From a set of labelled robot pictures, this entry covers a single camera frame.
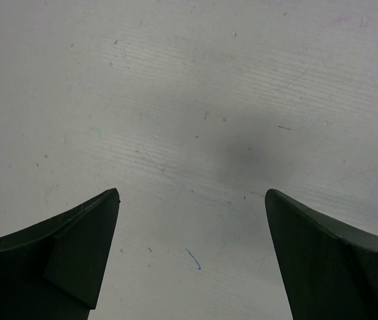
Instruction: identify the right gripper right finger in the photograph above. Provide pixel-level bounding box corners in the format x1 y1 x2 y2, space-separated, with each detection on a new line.
265 189 378 319

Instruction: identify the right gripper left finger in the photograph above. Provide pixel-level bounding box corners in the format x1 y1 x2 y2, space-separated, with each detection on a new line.
0 189 120 319

